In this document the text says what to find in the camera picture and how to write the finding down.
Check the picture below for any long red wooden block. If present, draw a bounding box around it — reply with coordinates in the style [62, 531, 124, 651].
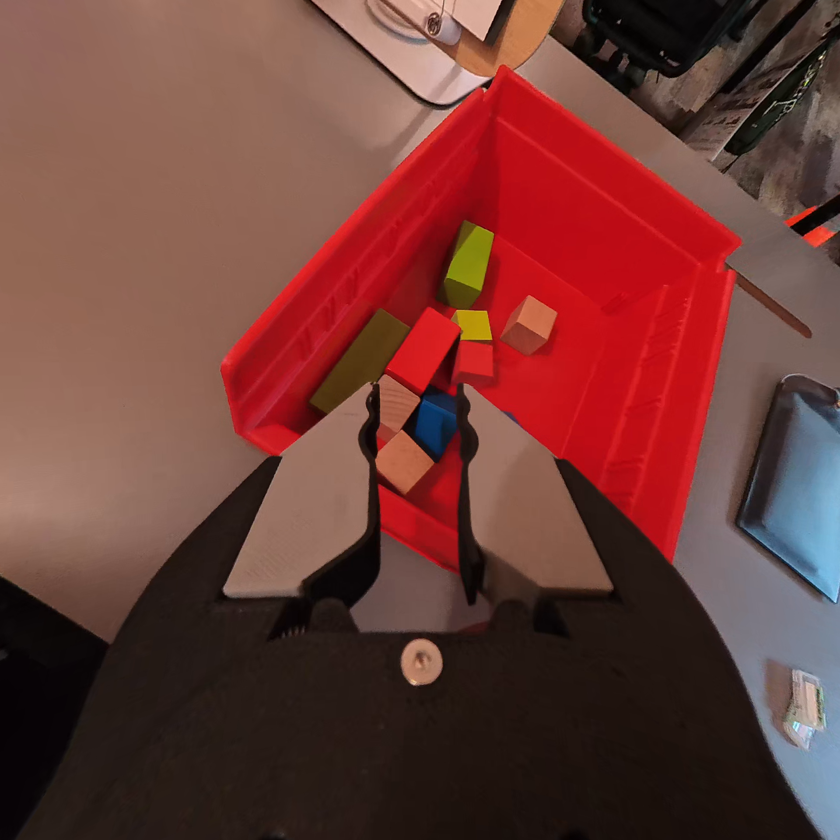
[385, 306, 462, 396]

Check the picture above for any small red wooden block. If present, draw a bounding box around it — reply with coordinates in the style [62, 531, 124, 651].
[451, 340, 495, 388]

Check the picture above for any black plastic tray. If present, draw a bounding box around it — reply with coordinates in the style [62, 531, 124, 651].
[735, 374, 840, 605]

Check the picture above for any red plastic bin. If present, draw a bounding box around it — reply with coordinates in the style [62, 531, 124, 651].
[220, 64, 744, 573]

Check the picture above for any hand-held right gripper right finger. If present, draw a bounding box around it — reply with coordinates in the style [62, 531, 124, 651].
[455, 384, 618, 607]

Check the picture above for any small crumpled wrapper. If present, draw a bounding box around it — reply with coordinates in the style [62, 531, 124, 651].
[783, 668, 828, 750]

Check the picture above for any lime green wooden block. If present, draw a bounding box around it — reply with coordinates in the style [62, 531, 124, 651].
[437, 220, 495, 308]

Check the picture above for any natural wooden block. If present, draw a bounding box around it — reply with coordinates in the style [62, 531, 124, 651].
[377, 374, 421, 442]

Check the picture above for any olive green wooden block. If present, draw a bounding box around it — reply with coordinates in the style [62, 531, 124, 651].
[309, 308, 412, 416]

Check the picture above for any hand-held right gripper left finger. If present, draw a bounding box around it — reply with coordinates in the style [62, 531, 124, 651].
[222, 382, 383, 603]

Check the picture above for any natural wooden cube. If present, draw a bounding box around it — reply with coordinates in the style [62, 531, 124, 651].
[374, 430, 436, 496]
[499, 295, 559, 356]

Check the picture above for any wooden instruction board stand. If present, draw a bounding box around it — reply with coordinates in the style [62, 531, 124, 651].
[308, 0, 567, 107]

